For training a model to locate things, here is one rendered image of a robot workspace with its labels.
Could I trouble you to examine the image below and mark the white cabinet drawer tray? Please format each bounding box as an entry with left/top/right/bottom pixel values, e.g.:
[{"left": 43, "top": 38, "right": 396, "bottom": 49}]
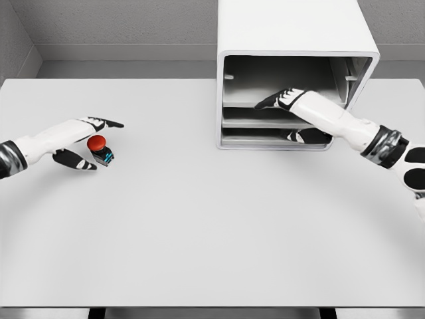
[
  {"left": 220, "top": 127, "right": 333, "bottom": 149},
  {"left": 221, "top": 106, "right": 313, "bottom": 130},
  {"left": 222, "top": 88, "right": 350, "bottom": 110}
]

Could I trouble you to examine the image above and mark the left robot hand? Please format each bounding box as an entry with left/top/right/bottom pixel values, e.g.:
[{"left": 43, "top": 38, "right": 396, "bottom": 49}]
[{"left": 45, "top": 116, "right": 125, "bottom": 171}]

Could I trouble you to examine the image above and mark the white tabletop storage cabinet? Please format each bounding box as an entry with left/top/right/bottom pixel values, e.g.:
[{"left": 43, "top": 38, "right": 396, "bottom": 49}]
[{"left": 216, "top": 0, "right": 381, "bottom": 152}]

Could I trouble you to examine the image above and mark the red button load switch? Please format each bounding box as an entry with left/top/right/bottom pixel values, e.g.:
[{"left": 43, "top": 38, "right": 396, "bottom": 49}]
[{"left": 86, "top": 134, "right": 115, "bottom": 167}]

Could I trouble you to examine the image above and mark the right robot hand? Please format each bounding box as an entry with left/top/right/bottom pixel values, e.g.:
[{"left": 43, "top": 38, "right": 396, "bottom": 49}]
[{"left": 254, "top": 87, "right": 350, "bottom": 146}]

